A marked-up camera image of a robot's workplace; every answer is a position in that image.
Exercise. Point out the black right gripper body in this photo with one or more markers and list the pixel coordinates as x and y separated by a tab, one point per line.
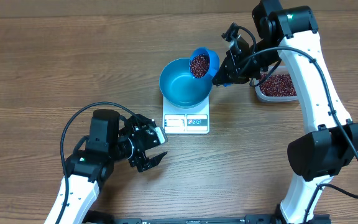
249	68

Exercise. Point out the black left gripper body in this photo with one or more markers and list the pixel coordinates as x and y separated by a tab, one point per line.
127	145

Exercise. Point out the blue measuring scoop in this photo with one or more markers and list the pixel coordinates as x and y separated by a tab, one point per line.
204	65

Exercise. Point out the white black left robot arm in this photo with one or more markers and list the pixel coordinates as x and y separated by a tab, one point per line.
112	138

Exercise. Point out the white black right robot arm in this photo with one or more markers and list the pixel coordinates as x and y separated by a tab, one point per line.
330	141

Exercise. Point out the white digital kitchen scale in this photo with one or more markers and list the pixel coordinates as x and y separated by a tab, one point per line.
186	120

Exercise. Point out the teal plastic bowl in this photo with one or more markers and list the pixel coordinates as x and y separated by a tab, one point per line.
180	87

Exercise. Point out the clear plastic container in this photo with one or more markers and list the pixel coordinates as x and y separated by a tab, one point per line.
270	99

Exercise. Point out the red adzuki beans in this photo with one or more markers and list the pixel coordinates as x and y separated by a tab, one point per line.
278	85

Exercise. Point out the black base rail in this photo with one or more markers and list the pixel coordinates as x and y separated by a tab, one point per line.
197	220

